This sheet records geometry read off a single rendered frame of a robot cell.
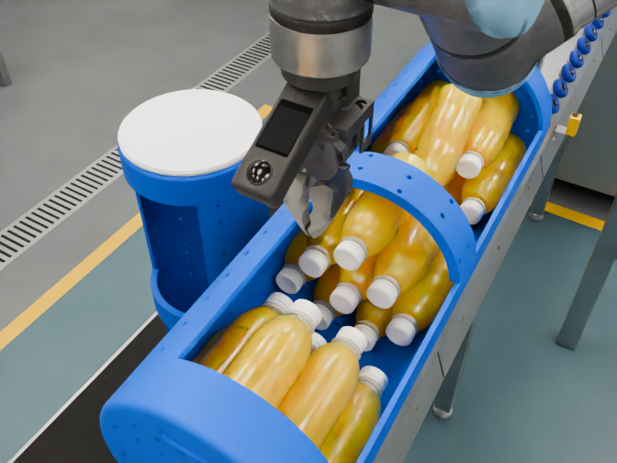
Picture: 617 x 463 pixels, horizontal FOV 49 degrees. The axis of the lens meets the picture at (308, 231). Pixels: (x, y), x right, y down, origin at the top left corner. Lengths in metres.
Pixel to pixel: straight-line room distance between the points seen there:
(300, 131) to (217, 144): 0.69
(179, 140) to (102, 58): 2.51
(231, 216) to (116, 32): 2.80
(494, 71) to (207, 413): 0.41
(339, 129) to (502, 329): 1.79
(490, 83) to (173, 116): 0.85
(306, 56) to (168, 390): 0.35
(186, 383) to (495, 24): 0.43
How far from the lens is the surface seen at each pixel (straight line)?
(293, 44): 0.59
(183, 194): 1.28
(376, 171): 0.92
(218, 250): 1.38
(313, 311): 0.82
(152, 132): 1.36
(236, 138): 1.32
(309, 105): 0.63
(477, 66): 0.61
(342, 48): 0.59
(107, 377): 2.08
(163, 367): 0.73
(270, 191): 0.60
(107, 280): 2.54
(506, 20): 0.51
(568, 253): 2.71
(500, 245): 1.37
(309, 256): 0.94
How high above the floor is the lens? 1.81
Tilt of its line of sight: 44 degrees down
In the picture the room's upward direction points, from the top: straight up
